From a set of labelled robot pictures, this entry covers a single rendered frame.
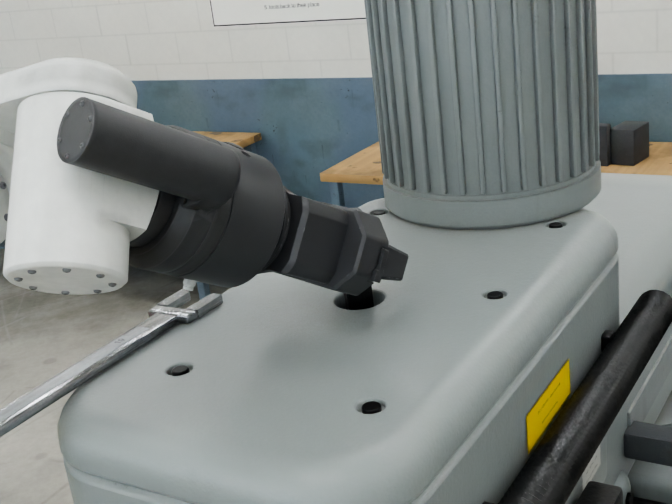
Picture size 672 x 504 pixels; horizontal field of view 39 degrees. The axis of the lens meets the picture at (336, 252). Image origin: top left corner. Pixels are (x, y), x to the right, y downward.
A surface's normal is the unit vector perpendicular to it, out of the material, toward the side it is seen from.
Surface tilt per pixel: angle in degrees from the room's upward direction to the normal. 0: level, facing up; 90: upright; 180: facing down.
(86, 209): 62
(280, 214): 78
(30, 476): 0
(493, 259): 0
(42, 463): 0
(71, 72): 55
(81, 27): 90
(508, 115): 90
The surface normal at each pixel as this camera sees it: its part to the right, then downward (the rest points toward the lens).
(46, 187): -0.11, -0.28
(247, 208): 0.71, -0.01
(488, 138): -0.10, 0.36
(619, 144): -0.64, 0.33
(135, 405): -0.11, -0.93
